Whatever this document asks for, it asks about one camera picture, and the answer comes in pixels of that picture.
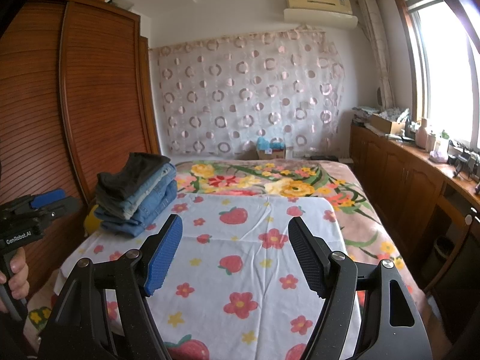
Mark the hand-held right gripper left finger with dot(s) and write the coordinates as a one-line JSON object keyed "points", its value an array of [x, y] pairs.
{"points": [[165, 255]]}

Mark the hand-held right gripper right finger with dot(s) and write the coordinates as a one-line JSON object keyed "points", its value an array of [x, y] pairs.
{"points": [[309, 255]]}

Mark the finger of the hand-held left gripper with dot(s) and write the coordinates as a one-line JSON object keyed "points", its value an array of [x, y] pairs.
{"points": [[47, 197], [65, 206]]}

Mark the black pants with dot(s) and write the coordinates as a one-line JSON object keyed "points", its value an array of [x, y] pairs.
{"points": [[127, 180]]}

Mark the person's left hand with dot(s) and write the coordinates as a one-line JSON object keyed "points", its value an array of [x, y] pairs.
{"points": [[18, 281]]}

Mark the yellow pillow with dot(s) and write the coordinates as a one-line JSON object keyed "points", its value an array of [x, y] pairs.
{"points": [[90, 221]]}

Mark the dark blue folded jeans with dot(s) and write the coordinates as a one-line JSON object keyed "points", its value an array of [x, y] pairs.
{"points": [[146, 221]]}

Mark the light blue folded jeans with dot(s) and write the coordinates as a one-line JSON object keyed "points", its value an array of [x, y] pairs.
{"points": [[150, 198]]}

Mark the pink floral blanket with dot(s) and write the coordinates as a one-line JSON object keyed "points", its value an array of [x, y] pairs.
{"points": [[360, 225]]}

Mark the white strawberry print bedsheet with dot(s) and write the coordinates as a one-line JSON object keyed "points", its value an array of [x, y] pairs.
{"points": [[243, 240]]}

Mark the grey-blue folded jeans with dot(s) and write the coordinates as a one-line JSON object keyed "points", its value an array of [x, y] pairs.
{"points": [[159, 176]]}

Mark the cardboard box with blue packets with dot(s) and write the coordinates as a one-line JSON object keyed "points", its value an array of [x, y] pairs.
{"points": [[268, 153]]}

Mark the wooden slatted wardrobe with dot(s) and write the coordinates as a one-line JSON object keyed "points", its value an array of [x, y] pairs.
{"points": [[101, 90]]}

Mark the wooden sideboard cabinet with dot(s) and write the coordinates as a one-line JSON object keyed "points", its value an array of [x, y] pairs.
{"points": [[405, 176]]}

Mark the dark trash bin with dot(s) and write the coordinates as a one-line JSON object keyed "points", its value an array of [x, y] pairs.
{"points": [[444, 253]]}

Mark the stack of folded fabrics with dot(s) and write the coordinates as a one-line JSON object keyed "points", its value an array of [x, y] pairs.
{"points": [[363, 114]]}

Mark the open cardboard box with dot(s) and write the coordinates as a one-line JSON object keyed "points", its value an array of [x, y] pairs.
{"points": [[386, 124]]}

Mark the pink bottle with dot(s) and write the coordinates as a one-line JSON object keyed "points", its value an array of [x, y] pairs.
{"points": [[422, 137]]}

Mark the circle patterned sheer curtain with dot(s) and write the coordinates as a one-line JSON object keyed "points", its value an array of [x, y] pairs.
{"points": [[247, 93]]}

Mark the green capped bottle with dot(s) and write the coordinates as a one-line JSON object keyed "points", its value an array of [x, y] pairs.
{"points": [[443, 142]]}

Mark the white box on wardrobe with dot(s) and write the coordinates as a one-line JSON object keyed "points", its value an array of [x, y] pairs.
{"points": [[122, 2]]}

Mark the cream window curtain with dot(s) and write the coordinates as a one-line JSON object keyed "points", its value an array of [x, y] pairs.
{"points": [[377, 52]]}

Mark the wooden framed window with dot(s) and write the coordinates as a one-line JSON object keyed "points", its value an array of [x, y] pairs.
{"points": [[442, 67]]}

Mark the cream air conditioner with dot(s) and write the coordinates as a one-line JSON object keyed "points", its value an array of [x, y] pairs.
{"points": [[318, 15]]}

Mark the black camera gadget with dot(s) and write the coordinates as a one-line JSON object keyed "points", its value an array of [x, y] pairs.
{"points": [[463, 159]]}

